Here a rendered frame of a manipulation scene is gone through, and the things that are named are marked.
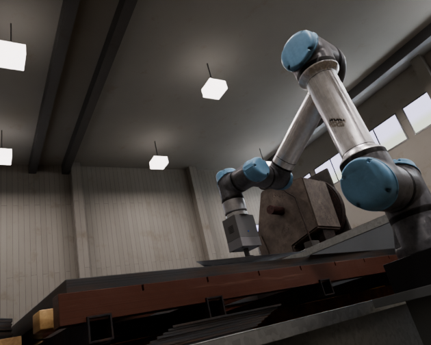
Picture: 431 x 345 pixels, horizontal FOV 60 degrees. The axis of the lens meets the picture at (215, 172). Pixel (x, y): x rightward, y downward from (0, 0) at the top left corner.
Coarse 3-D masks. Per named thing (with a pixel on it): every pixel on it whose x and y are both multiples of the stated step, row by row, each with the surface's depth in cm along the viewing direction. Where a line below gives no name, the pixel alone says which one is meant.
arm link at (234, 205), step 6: (234, 198) 120; (240, 198) 121; (222, 204) 122; (228, 204) 120; (234, 204) 119; (240, 204) 120; (228, 210) 119; (234, 210) 119; (240, 210) 119; (246, 210) 122
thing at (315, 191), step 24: (264, 192) 620; (288, 192) 573; (312, 192) 573; (336, 192) 619; (264, 216) 613; (288, 216) 580; (312, 216) 550; (336, 216) 592; (264, 240) 607; (288, 240) 574; (312, 240) 523
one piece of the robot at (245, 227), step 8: (232, 216) 117; (240, 216) 118; (248, 216) 120; (224, 224) 120; (232, 224) 117; (240, 224) 116; (248, 224) 118; (232, 232) 116; (240, 232) 115; (248, 232) 117; (256, 232) 119; (232, 240) 116; (240, 240) 113; (248, 240) 115; (256, 240) 117; (232, 248) 116; (240, 248) 115; (248, 248) 118
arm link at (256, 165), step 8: (248, 160) 119; (256, 160) 115; (264, 160) 118; (240, 168) 118; (248, 168) 115; (256, 168) 114; (264, 168) 116; (232, 176) 120; (240, 176) 117; (248, 176) 115; (256, 176) 114; (264, 176) 115; (272, 176) 121; (240, 184) 118; (248, 184) 118; (256, 184) 118; (264, 184) 120
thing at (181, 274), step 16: (320, 256) 131; (336, 256) 137; (352, 256) 143; (368, 256) 149; (144, 272) 90; (160, 272) 92; (176, 272) 95; (192, 272) 98; (208, 272) 101; (224, 272) 104; (64, 288) 79; (80, 288) 80; (96, 288) 82; (48, 304) 88; (224, 304) 167; (32, 320) 98; (112, 320) 125; (16, 336) 112; (32, 336) 114; (48, 336) 128
